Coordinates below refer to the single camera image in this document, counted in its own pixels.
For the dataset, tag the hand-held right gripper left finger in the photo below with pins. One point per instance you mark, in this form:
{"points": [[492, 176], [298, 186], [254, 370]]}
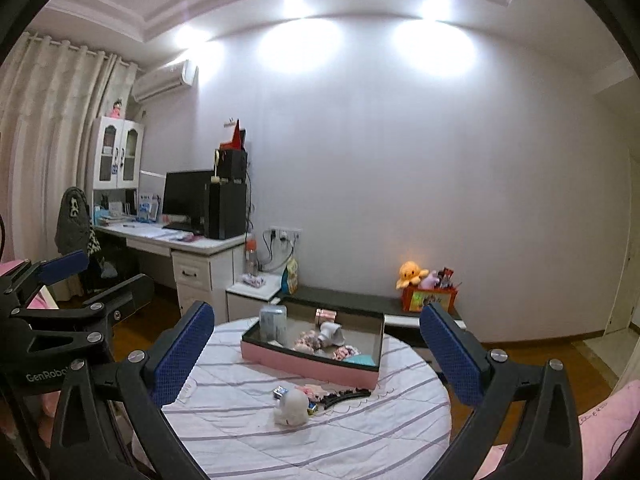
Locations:
{"points": [[182, 357]]}

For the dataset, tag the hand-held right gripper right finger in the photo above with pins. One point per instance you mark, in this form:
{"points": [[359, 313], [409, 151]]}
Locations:
{"points": [[452, 357]]}

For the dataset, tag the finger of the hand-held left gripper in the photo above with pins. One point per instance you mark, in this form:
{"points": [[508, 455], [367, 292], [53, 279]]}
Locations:
{"points": [[62, 266], [125, 297]]}

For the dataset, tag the clear plastic box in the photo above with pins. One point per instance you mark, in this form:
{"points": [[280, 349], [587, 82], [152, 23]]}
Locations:
{"points": [[273, 325]]}

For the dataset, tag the pink scrunchie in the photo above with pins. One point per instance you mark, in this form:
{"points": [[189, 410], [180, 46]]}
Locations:
{"points": [[345, 352]]}

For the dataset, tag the white cup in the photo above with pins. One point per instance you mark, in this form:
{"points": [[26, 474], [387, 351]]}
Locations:
{"points": [[331, 334]]}

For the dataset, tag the small doll figures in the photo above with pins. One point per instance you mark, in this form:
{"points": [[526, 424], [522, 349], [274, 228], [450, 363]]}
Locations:
{"points": [[307, 342]]}

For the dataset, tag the pink tray box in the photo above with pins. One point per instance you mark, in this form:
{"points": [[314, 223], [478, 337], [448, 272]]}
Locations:
{"points": [[310, 367]]}

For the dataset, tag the black office chair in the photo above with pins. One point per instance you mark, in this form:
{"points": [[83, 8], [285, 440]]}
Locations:
{"points": [[107, 272]]}

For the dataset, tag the grey patterned jacket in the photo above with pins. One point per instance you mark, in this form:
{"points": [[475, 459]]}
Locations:
{"points": [[72, 220]]}

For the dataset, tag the red printed toy box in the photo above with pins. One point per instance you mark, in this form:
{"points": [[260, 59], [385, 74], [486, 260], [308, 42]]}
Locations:
{"points": [[430, 300]]}

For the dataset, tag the white papers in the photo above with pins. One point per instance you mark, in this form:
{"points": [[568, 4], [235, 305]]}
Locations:
{"points": [[150, 230]]}

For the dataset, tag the low white side cabinet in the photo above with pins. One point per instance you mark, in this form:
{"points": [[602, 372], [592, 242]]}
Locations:
{"points": [[240, 305]]}

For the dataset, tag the white desk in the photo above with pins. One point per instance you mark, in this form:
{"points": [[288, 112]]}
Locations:
{"points": [[200, 272]]}

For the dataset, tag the pink plush toy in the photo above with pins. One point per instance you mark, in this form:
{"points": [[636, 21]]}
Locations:
{"points": [[430, 280]]}

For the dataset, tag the blue framed desk item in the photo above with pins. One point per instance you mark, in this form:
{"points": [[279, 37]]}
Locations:
{"points": [[147, 209]]}

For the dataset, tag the black keyboard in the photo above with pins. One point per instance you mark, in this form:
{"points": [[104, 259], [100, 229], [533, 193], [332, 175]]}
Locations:
{"points": [[182, 226]]}

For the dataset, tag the orange octopus plush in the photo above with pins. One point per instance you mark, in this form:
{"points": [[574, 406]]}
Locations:
{"points": [[410, 272]]}

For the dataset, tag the pink packet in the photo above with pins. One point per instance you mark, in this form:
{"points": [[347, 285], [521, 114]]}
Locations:
{"points": [[254, 281]]}

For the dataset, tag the small blue striped packet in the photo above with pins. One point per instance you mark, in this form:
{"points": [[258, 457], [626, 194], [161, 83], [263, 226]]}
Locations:
{"points": [[281, 392]]}

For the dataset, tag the low black-white bench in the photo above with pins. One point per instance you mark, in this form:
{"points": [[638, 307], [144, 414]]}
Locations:
{"points": [[350, 300]]}

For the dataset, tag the black computer monitor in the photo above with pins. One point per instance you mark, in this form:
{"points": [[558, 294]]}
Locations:
{"points": [[185, 195]]}

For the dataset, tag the white round toy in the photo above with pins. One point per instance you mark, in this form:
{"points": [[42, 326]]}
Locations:
{"points": [[291, 407]]}

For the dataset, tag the bottle with orange cap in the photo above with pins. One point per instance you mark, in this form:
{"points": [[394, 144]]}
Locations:
{"points": [[251, 260]]}

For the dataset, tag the white glass-door cabinet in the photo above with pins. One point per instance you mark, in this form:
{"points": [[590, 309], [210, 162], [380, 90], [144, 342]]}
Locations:
{"points": [[117, 152]]}

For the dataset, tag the pink lace strip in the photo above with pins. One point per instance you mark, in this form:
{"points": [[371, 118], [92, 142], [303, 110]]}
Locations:
{"points": [[310, 389]]}

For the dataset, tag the cream pleated curtain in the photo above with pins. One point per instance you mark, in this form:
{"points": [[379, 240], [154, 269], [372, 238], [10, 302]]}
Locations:
{"points": [[45, 135]]}

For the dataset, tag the black computer tower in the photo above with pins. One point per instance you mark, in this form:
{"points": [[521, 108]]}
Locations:
{"points": [[227, 212]]}

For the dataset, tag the yellow snack bag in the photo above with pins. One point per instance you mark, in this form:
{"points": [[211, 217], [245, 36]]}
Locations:
{"points": [[290, 276]]}

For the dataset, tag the pink blanket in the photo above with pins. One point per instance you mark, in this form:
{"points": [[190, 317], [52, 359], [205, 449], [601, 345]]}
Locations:
{"points": [[575, 435]]}

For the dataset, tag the small pink doll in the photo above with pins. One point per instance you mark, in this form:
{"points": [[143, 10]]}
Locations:
{"points": [[117, 109]]}

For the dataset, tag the black speaker box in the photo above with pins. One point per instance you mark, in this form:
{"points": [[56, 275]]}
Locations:
{"points": [[235, 165]]}

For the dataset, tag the white door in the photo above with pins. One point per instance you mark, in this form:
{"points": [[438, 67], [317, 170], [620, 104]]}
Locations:
{"points": [[622, 270]]}

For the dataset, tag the red folder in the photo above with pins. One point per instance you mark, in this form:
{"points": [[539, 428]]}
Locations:
{"points": [[236, 135]]}

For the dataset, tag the white wall outlet strip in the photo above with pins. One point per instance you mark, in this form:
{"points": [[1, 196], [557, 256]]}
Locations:
{"points": [[285, 233]]}

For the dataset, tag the white wall air conditioner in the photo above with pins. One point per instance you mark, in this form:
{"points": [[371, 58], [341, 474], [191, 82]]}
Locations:
{"points": [[162, 80]]}

